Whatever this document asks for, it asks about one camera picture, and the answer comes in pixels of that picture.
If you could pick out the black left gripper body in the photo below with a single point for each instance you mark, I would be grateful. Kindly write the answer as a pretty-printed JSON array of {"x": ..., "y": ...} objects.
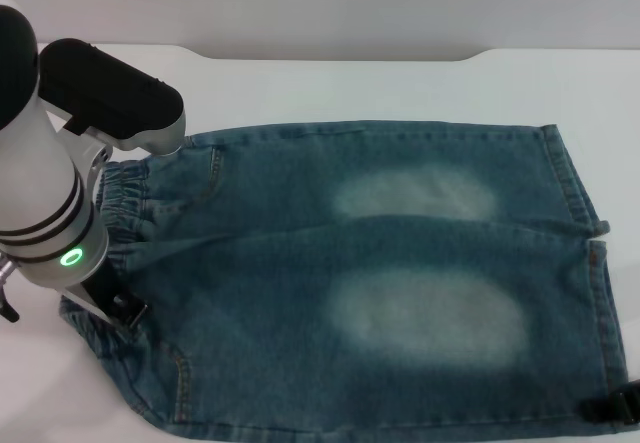
[{"x": 102, "y": 290}]

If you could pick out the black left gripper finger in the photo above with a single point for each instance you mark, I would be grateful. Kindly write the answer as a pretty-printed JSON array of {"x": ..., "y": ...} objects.
[{"x": 131, "y": 313}]

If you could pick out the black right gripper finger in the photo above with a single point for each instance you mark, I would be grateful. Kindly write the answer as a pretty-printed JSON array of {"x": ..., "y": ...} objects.
[{"x": 602, "y": 394}]

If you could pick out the blue denim shorts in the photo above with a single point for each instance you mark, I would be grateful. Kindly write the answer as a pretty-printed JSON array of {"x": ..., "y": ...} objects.
[{"x": 300, "y": 273}]

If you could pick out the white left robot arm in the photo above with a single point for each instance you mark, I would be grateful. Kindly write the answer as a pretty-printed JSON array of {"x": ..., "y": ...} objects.
[{"x": 40, "y": 188}]

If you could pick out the black left wrist camera housing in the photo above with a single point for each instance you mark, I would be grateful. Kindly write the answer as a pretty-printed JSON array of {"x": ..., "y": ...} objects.
[{"x": 110, "y": 93}]

